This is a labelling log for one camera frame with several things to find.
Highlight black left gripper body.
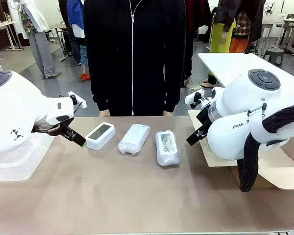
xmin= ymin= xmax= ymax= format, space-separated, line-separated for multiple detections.
xmin=31 ymin=117 xmax=75 ymax=137

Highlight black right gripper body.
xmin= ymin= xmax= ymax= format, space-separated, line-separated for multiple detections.
xmin=196 ymin=105 xmax=213 ymax=133

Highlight white unwrapped digital clock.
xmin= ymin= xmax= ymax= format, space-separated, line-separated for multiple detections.
xmin=85 ymin=123 xmax=116 ymax=151

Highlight bubble-wrapped clock with visible display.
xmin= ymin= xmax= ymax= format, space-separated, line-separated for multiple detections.
xmin=154 ymin=131 xmax=182 ymax=168

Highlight fully bubble-wrapped clock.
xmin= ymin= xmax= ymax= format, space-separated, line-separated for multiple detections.
xmin=117 ymin=123 xmax=151 ymax=156

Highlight person's left forearm black sleeve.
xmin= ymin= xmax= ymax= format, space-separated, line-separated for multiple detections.
xmin=162 ymin=80 xmax=182 ymax=113

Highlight person's right forearm black sleeve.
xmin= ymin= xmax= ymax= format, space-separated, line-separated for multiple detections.
xmin=91 ymin=80 xmax=111 ymax=112

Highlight brown cardboard box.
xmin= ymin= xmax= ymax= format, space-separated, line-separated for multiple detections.
xmin=187 ymin=109 xmax=294 ymax=190

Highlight clear plastic container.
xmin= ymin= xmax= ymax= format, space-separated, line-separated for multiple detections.
xmin=0 ymin=133 xmax=56 ymax=182

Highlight person in maroon top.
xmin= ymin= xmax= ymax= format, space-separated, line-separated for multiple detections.
xmin=185 ymin=0 xmax=213 ymax=88

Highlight child legs with orange shoes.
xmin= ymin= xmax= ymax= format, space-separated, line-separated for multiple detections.
xmin=78 ymin=44 xmax=92 ymax=81

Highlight person torso in black hoodie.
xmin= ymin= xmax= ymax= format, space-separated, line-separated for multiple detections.
xmin=83 ymin=0 xmax=187 ymax=117

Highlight grey plastic stool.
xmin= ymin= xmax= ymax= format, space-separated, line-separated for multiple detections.
xmin=263 ymin=48 xmax=285 ymax=66

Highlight small white-legged background table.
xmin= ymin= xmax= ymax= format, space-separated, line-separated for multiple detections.
xmin=49 ymin=23 xmax=73 ymax=62

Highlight person in blue top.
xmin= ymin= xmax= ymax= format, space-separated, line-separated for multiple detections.
xmin=58 ymin=0 xmax=86 ymax=66

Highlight white-legged background desk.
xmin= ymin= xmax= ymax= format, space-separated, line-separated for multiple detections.
xmin=0 ymin=21 xmax=25 ymax=52

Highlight white machine stand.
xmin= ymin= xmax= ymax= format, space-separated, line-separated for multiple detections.
xmin=275 ymin=8 xmax=294 ymax=57

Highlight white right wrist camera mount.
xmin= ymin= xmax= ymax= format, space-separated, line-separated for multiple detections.
xmin=185 ymin=90 xmax=213 ymax=110

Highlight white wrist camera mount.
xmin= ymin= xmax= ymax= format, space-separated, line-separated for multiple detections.
xmin=68 ymin=91 xmax=87 ymax=110
xmin=185 ymin=90 xmax=213 ymax=110

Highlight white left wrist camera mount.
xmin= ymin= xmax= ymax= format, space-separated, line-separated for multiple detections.
xmin=68 ymin=91 xmax=87 ymax=110

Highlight black braided cable sleeve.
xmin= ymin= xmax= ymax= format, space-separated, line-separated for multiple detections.
xmin=237 ymin=101 xmax=294 ymax=193

